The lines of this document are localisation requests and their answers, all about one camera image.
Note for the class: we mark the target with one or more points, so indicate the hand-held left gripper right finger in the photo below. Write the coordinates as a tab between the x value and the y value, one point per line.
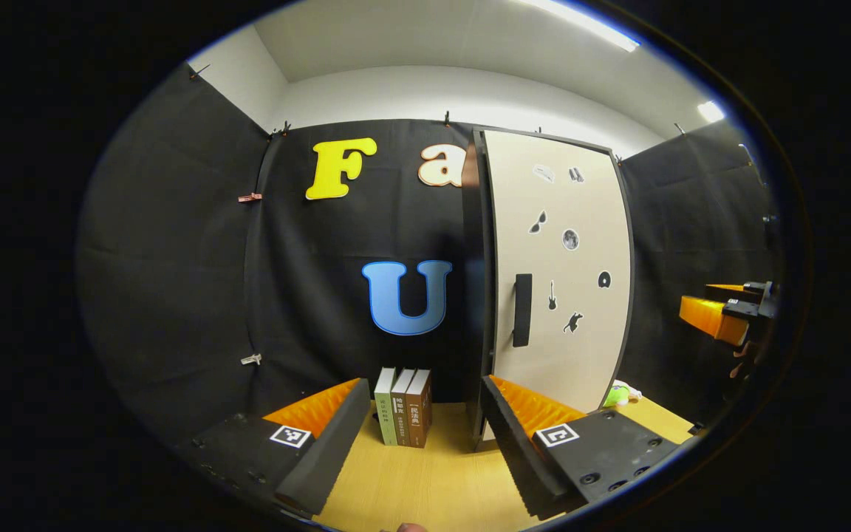
518	451

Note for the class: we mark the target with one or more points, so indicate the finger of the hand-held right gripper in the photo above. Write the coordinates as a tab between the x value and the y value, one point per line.
725	287
710	318

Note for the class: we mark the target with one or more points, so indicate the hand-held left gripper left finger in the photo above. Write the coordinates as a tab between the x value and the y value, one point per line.
333	451

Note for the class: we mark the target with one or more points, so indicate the beige cabinet door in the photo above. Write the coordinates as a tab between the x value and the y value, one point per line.
566	369

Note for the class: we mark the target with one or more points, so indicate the grey cabinet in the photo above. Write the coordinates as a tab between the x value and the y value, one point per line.
473	295

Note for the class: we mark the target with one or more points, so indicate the green book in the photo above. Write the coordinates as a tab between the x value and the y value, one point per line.
385	410

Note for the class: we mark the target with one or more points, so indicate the dark brown book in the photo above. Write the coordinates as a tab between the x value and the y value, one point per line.
400	412

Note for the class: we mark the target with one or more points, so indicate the orange brown book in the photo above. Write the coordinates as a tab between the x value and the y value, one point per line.
418	410

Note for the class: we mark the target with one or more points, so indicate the white clip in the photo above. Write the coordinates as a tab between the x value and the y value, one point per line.
251	359

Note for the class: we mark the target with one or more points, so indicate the small ceiling light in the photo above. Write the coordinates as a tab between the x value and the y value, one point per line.
711	111

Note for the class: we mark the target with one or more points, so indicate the black backdrop cloth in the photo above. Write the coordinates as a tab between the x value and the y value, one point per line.
167	258

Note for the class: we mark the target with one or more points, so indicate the pink clip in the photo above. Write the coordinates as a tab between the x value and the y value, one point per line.
250	197

